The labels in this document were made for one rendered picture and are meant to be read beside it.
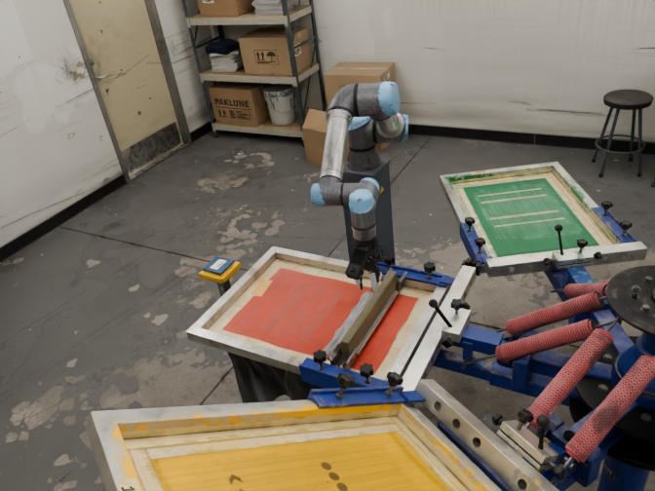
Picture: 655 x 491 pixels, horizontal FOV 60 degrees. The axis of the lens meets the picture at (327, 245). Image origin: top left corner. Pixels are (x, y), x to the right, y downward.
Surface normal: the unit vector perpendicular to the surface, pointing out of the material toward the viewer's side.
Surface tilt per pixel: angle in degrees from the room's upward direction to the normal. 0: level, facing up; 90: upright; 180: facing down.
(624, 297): 0
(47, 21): 90
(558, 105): 90
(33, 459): 0
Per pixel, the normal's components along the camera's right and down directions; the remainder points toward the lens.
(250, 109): -0.49, 0.52
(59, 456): -0.11, -0.84
